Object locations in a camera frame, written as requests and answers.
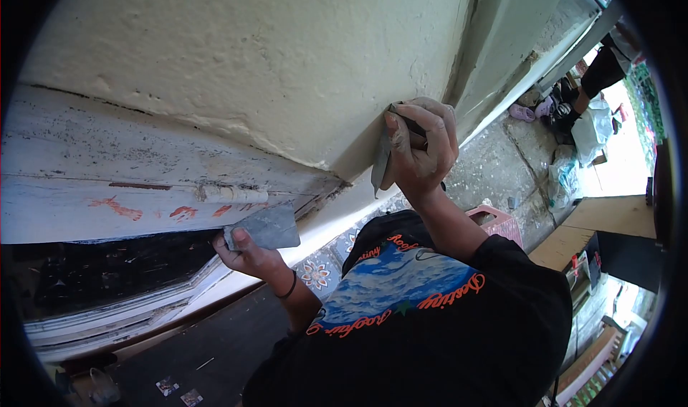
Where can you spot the person's right thumb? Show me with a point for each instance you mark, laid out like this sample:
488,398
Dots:
399,138

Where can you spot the person's right hand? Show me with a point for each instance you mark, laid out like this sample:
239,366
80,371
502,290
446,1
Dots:
427,149

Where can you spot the pink plastic stool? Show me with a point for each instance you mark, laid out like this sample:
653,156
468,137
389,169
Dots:
497,224

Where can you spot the clear glass jar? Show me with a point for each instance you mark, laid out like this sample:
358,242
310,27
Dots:
102,388

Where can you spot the white plastic bag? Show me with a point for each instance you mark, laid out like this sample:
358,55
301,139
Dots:
591,127

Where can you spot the wooden bench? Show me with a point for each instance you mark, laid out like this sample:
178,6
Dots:
588,366

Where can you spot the metal putty knife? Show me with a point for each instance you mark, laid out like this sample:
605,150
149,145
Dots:
381,160

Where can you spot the black wrist band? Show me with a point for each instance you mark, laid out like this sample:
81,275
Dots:
291,286

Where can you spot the person's left hand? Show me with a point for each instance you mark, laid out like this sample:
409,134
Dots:
255,259

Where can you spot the brown wooden board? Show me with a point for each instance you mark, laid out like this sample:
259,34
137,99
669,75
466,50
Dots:
613,219

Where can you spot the pink sandal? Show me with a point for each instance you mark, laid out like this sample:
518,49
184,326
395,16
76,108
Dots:
521,112

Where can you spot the person's body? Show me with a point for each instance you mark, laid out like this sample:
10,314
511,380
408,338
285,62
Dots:
430,342

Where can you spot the grey plaster plate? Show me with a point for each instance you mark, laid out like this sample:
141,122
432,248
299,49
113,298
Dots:
271,228

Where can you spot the weathered white wooden frame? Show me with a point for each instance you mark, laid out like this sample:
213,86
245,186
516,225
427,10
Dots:
107,192

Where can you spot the small printed card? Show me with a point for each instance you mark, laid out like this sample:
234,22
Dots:
167,386
191,398

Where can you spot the person's left fingers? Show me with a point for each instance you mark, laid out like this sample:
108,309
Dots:
219,242

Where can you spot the clear plastic bag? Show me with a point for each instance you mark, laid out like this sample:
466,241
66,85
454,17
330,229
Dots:
563,176

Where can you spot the person's right fingers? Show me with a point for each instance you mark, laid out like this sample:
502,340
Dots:
430,118

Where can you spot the person's left thumb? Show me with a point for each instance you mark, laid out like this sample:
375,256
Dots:
240,238

